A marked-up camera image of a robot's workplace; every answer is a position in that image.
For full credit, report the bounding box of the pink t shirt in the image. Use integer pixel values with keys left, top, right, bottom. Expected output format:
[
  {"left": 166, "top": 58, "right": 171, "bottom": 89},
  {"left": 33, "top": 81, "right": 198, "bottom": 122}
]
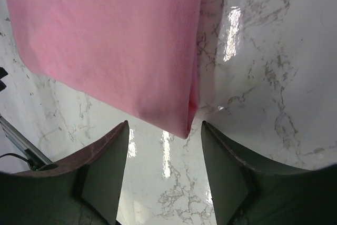
[{"left": 6, "top": 0, "right": 201, "bottom": 138}]

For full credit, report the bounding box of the aluminium extrusion rail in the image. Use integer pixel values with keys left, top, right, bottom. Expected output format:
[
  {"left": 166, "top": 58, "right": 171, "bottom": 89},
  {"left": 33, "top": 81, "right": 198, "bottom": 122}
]
[{"left": 1, "top": 116, "right": 53, "bottom": 170}]

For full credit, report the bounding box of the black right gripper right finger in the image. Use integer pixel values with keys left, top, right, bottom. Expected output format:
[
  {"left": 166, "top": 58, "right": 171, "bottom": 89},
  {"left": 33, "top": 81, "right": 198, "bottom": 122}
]
[{"left": 201, "top": 122, "right": 336, "bottom": 224}]

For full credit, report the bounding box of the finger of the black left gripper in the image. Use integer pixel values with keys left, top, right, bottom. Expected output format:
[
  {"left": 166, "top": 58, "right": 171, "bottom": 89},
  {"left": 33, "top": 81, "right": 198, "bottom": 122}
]
[{"left": 0, "top": 66, "right": 8, "bottom": 93}]

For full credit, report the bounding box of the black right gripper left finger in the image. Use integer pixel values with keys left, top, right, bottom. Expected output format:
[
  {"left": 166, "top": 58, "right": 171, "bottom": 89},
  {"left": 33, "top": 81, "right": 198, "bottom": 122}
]
[{"left": 1, "top": 121, "right": 130, "bottom": 224}]

